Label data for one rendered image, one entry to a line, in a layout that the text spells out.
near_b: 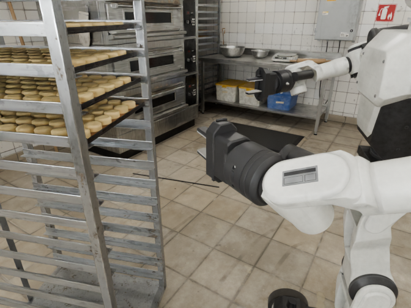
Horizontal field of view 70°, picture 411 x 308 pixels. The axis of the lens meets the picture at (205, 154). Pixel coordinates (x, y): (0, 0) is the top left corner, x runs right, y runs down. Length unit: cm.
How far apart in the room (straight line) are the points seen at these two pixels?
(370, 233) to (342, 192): 62
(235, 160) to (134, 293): 132
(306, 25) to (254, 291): 381
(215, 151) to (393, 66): 44
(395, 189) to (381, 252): 70
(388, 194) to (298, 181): 10
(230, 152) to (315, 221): 17
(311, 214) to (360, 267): 70
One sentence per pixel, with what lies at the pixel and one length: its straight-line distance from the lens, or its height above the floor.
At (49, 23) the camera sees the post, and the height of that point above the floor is 142.
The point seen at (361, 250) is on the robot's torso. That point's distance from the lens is 107.
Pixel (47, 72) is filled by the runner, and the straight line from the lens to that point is 81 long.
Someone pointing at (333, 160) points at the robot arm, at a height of 128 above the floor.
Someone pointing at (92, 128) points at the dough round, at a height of 114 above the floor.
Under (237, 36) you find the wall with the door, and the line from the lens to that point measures 519.
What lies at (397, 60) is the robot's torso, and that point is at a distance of 77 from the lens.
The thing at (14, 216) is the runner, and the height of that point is 87.
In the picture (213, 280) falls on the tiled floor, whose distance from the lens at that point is 192.
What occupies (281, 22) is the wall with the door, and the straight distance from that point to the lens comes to 491.
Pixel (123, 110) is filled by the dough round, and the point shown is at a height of 114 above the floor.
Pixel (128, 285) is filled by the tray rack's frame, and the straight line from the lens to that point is 175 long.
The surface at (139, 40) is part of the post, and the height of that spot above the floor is 136.
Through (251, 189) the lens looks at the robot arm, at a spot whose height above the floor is 120.
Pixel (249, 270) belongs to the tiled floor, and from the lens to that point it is 199.
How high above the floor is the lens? 144
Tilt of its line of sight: 25 degrees down
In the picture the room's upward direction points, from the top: straight up
